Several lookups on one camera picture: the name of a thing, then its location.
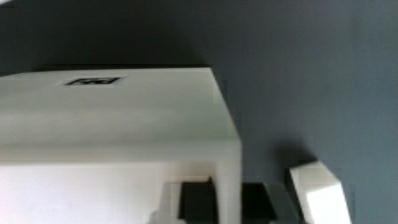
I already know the white right fence rail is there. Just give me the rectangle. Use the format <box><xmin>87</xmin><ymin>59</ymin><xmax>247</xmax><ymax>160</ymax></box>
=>
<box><xmin>289</xmin><ymin>161</ymin><xmax>353</xmax><ymax>224</ymax></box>

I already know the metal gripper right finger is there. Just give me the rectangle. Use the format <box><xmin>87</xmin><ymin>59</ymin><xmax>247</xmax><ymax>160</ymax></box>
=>
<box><xmin>241</xmin><ymin>182</ymin><xmax>300</xmax><ymax>224</ymax></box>

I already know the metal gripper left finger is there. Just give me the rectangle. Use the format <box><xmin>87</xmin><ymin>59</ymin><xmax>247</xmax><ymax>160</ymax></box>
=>
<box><xmin>178</xmin><ymin>182</ymin><xmax>218</xmax><ymax>224</ymax></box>

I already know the white drawer cabinet frame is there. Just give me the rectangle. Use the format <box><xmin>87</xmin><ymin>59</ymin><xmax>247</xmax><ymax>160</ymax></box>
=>
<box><xmin>0</xmin><ymin>68</ymin><xmax>241</xmax><ymax>224</ymax></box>

